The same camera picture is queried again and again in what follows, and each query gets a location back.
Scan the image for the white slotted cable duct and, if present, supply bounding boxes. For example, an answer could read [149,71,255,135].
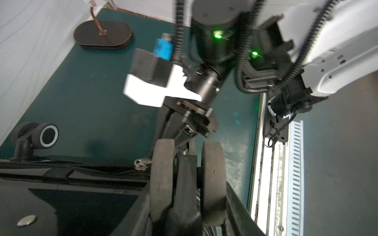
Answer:
[286,121,304,236]

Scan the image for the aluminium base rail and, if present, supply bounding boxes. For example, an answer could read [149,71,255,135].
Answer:
[247,93,279,236]

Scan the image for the black metal jewelry stand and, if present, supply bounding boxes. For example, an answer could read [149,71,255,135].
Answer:
[73,1,133,50]

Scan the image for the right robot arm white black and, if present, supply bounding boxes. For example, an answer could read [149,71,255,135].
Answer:
[155,1,378,149]

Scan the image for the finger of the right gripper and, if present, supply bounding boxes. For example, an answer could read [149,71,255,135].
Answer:
[174,133,196,155]

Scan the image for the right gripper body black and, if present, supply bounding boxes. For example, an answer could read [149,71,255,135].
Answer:
[163,97,219,138]

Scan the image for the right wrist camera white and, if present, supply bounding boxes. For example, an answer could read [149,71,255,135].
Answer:
[123,33,204,107]

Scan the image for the green table mat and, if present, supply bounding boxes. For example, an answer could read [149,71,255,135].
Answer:
[15,9,260,204]

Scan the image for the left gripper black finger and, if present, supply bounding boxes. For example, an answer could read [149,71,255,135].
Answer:
[153,106,177,142]

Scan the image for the white hard-shell suitcase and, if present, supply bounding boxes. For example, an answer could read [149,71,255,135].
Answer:
[1,123,263,236]

